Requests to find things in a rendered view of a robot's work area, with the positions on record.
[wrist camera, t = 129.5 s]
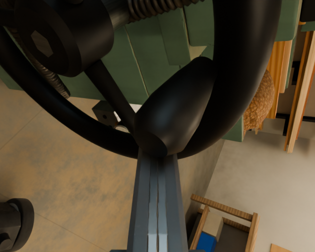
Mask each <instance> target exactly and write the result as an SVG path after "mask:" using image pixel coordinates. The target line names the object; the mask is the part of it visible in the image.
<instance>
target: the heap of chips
mask: <svg viewBox="0 0 315 252"><path fill-rule="evenodd" d="M274 96H275V88H274V81H273V79H272V77H271V75H270V73H269V71H268V70H267V69H266V71H265V73H264V75H263V78H262V80H261V82H260V85H259V87H258V89H257V91H256V93H255V95H254V97H253V99H252V101H251V103H250V104H249V106H248V108H247V109H246V111H245V112H244V114H243V138H244V136H245V133H246V131H247V130H250V129H254V128H256V127H257V126H258V125H259V124H260V123H261V122H262V121H263V120H264V119H265V118H266V116H267V114H268V113H269V111H270V109H271V107H272V105H273V101H274Z"/></svg>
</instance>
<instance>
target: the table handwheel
mask: <svg viewBox="0 0 315 252"><path fill-rule="evenodd" d="M212 4H213V18H214V48H213V59H212V61H213V62H214V63H215V64H216V66H217V77H216V80H215V82H214V85H213V88H212V92H211V95H210V98H209V101H208V103H207V106H206V108H205V111H204V113H203V116H202V118H201V121H200V123H199V126H198V127H197V129H196V131H195V132H194V134H193V135H192V137H191V139H190V140H189V142H188V143H187V145H186V147H185V148H184V150H182V151H181V152H178V153H177V159H178V160H179V159H183V158H187V157H190V156H193V155H195V154H198V153H200V152H202V151H204V150H205V149H207V148H209V147H210V146H212V145H213V144H214V143H216V142H217V141H218V140H220V139H221V138H222V137H223V136H224V135H226V134H227V133H228V132H229V131H230V130H231V129H232V128H233V126H234V125H235V124H236V123H237V122H238V121H239V119H240V118H241V117H242V115H243V114H244V113H245V111H246V109H247V108H248V106H249V105H250V103H251V101H252V99H253V97H254V96H255V94H256V92H257V90H258V88H259V86H260V83H261V81H262V78H263V76H264V74H265V71H266V69H267V66H268V63H269V60H270V57H271V54H272V50H273V46H274V42H275V39H276V35H277V29H278V24H279V19H280V14H281V6H282V0H212ZM129 17H130V15H129V11H128V5H127V0H15V4H14V9H7V8H3V7H0V66H1V67H2V68H3V69H4V70H5V71H6V72H7V74H8V75H9V76H10V77H11V78H12V79H13V80H14V81H15V82H16V83H17V84H18V85H19V86H20V87H21V88H22V89H23V90H24V91H25V92H26V93H27V94H28V95H29V96H30V97H31V98H32V99H33V100H34V101H35V102H36V103H38V104H39V105H40V106H41V107H42V108H43V109H44V110H46V111H47V112H48V113H49V114H50V115H52V116H53V117H54V118H55V119H57V120H58V121H59V122H61V123H62V124H63V125H65V126H66V127H67V128H69V129H70V130H72V131H73V132H75V133H76V134H78V135H79V136H81V137H83V138H84V139H86V140H88V141H90V142H91V143H93V144H95V145H97V146H99V147H101V148H103V149H106V150H108V151H110V152H113V153H115V154H118V155H121V156H125V157H128V158H132V159H138V153H139V146H138V145H137V143H136V141H135V139H134V116H135V114H136V112H135V111H134V110H133V108H132V107H131V105H130V104H129V103H128V101H127V99H126V98H125V96H124V95H123V93H122V92H121V90H120V89H119V87H118V85H117V84H116V82H115V81H114V79H113V78H112V76H111V74H110V73H109V71H108V70H107V68H106V67H105V65H104V63H103V62H102V60H101V58H103V57H104V56H105V55H107V54H108V53H109V52H110V51H111V49H112V47H113V44H114V32H115V31H117V30H118V29H120V28H121V27H123V26H125V25H126V24H128V23H129ZM3 26H4V27H9V28H13V29H16V30H17V32H18V34H19V36H20V38H21V40H22V42H23V43H24V45H25V46H26V48H27V49H28V50H29V52H30V53H31V54H32V55H33V57H34V58H35V59H36V60H37V61H38V62H39V63H40V64H41V65H43V66H44V67H45V68H46V69H48V70H49V71H51V72H53V73H55V74H58V75H62V76H65V77H69V78H72V77H76V76H77V75H79V74H80V73H82V72H84V73H85V74H86V75H87V76H88V78H89V79H90V80H91V82H92V83H93V84H94V85H95V87H96V88H97V89H98V91H99V92H100V93H101V94H102V96H103V97H104V98H105V99H106V101H107V102H108V103H109V105H110V106H111V107H112V108H113V110H114V111H115V112H116V114H117V115H118V117H119V118H120V119H121V121H122V122H123V124H124V125H125V127H126V128H127V129H128V131H129V132H130V133H128V132H124V131H120V130H117V129H115V128H112V127H110V126H107V125H105V124H103V123H101V122H99V121H97V120H96V119H94V118H92V117H90V116H89V115H87V114H86V113H84V112H83V111H81V110H80V109H78V108H77V107H76V106H74V105H73V104H72V103H71V102H69V101H68V100H67V99H66V98H64V97H63V96H62V95H61V94H60V93H59V92H58V91H57V90H56V89H54V88H53V87H52V86H51V85H50V84H49V83H48V82H47V81H46V80H45V79H44V78H43V77H42V75H41V74H40V73H39V72H38V71H37V70H36V69H35V68H34V67H33V65H32V64H31V63H30V62H29V61H28V59H27V58H26V57H25V56H24V54H23V53H22V52H21V51H20V49H19V48H18V47H17V45H16V44H15V42H14V41H13V40H12V38H11V37H10V35H9V34H8V33H7V31H6V30H5V28H4V27H3Z"/></svg>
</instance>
